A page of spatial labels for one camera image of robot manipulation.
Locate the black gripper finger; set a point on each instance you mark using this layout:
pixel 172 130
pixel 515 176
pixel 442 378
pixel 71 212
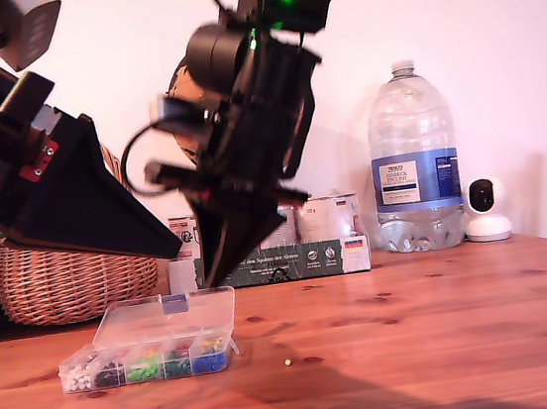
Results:
pixel 212 237
pixel 83 203
pixel 252 232

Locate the can with black white label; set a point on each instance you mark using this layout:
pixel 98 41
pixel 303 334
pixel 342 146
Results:
pixel 188 230

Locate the can with pink label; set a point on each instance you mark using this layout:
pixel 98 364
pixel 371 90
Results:
pixel 287 237

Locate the dark green cardboard can tray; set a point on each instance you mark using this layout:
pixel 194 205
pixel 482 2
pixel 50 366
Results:
pixel 300 261

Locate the cork globe on metal stand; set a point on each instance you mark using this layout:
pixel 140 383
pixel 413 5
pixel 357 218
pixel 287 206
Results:
pixel 185 145

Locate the clear plastic pin organizer box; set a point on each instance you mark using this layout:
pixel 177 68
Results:
pixel 168 322

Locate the large clear water bottle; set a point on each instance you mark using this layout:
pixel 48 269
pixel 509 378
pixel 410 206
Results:
pixel 415 177

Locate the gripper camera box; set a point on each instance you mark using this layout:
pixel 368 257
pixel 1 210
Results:
pixel 37 29
pixel 172 114

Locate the small white round camera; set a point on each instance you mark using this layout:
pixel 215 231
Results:
pixel 488 228

